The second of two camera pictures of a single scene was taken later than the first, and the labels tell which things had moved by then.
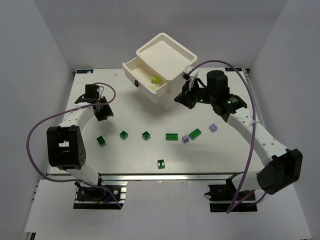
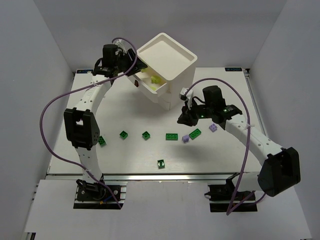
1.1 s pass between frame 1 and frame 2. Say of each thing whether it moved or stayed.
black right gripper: moved
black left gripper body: moved
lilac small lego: stayed
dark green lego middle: stayed
